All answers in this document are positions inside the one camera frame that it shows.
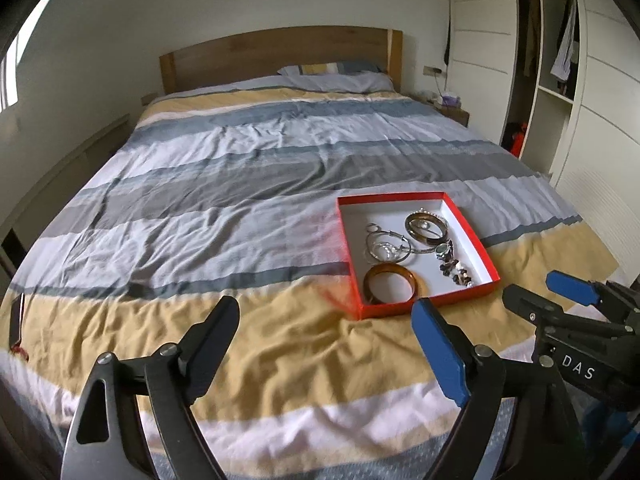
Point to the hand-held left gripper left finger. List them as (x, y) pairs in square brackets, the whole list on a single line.
[(210, 350)]

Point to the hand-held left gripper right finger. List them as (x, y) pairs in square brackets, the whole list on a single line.
[(440, 350)]

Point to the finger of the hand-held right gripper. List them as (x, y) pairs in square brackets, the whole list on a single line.
[(570, 286), (525, 302)]

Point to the olive brown bangle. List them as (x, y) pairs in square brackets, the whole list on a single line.
[(425, 241)]

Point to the red cardboard box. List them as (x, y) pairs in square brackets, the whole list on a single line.
[(385, 215)]

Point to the orange amber bangle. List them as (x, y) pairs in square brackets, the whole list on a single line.
[(390, 269)]

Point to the wristwatch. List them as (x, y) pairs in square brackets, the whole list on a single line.
[(442, 249)]

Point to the large silver hoop bangle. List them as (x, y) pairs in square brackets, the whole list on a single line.
[(400, 233)]

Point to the white wardrobe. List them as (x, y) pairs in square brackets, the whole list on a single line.
[(605, 160)]

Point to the red object in wardrobe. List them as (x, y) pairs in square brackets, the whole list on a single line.
[(520, 142)]

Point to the bed with striped duvet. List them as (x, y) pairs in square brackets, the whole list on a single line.
[(225, 185)]

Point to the wooden nightstand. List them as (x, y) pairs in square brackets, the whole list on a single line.
[(457, 116), (149, 99)]

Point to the purple tissue box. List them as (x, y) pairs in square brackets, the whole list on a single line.
[(450, 100)]

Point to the hanging striped shirt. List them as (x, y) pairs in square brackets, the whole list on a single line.
[(562, 55)]

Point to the brown hanging garment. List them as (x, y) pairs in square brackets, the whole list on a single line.
[(532, 35)]

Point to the striped pillow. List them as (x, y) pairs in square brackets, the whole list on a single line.
[(320, 68)]

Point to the wooden bed headboard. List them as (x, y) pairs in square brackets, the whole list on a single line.
[(275, 50)]

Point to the window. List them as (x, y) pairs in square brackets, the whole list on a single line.
[(7, 75)]

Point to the wall socket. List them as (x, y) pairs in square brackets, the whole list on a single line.
[(433, 70)]

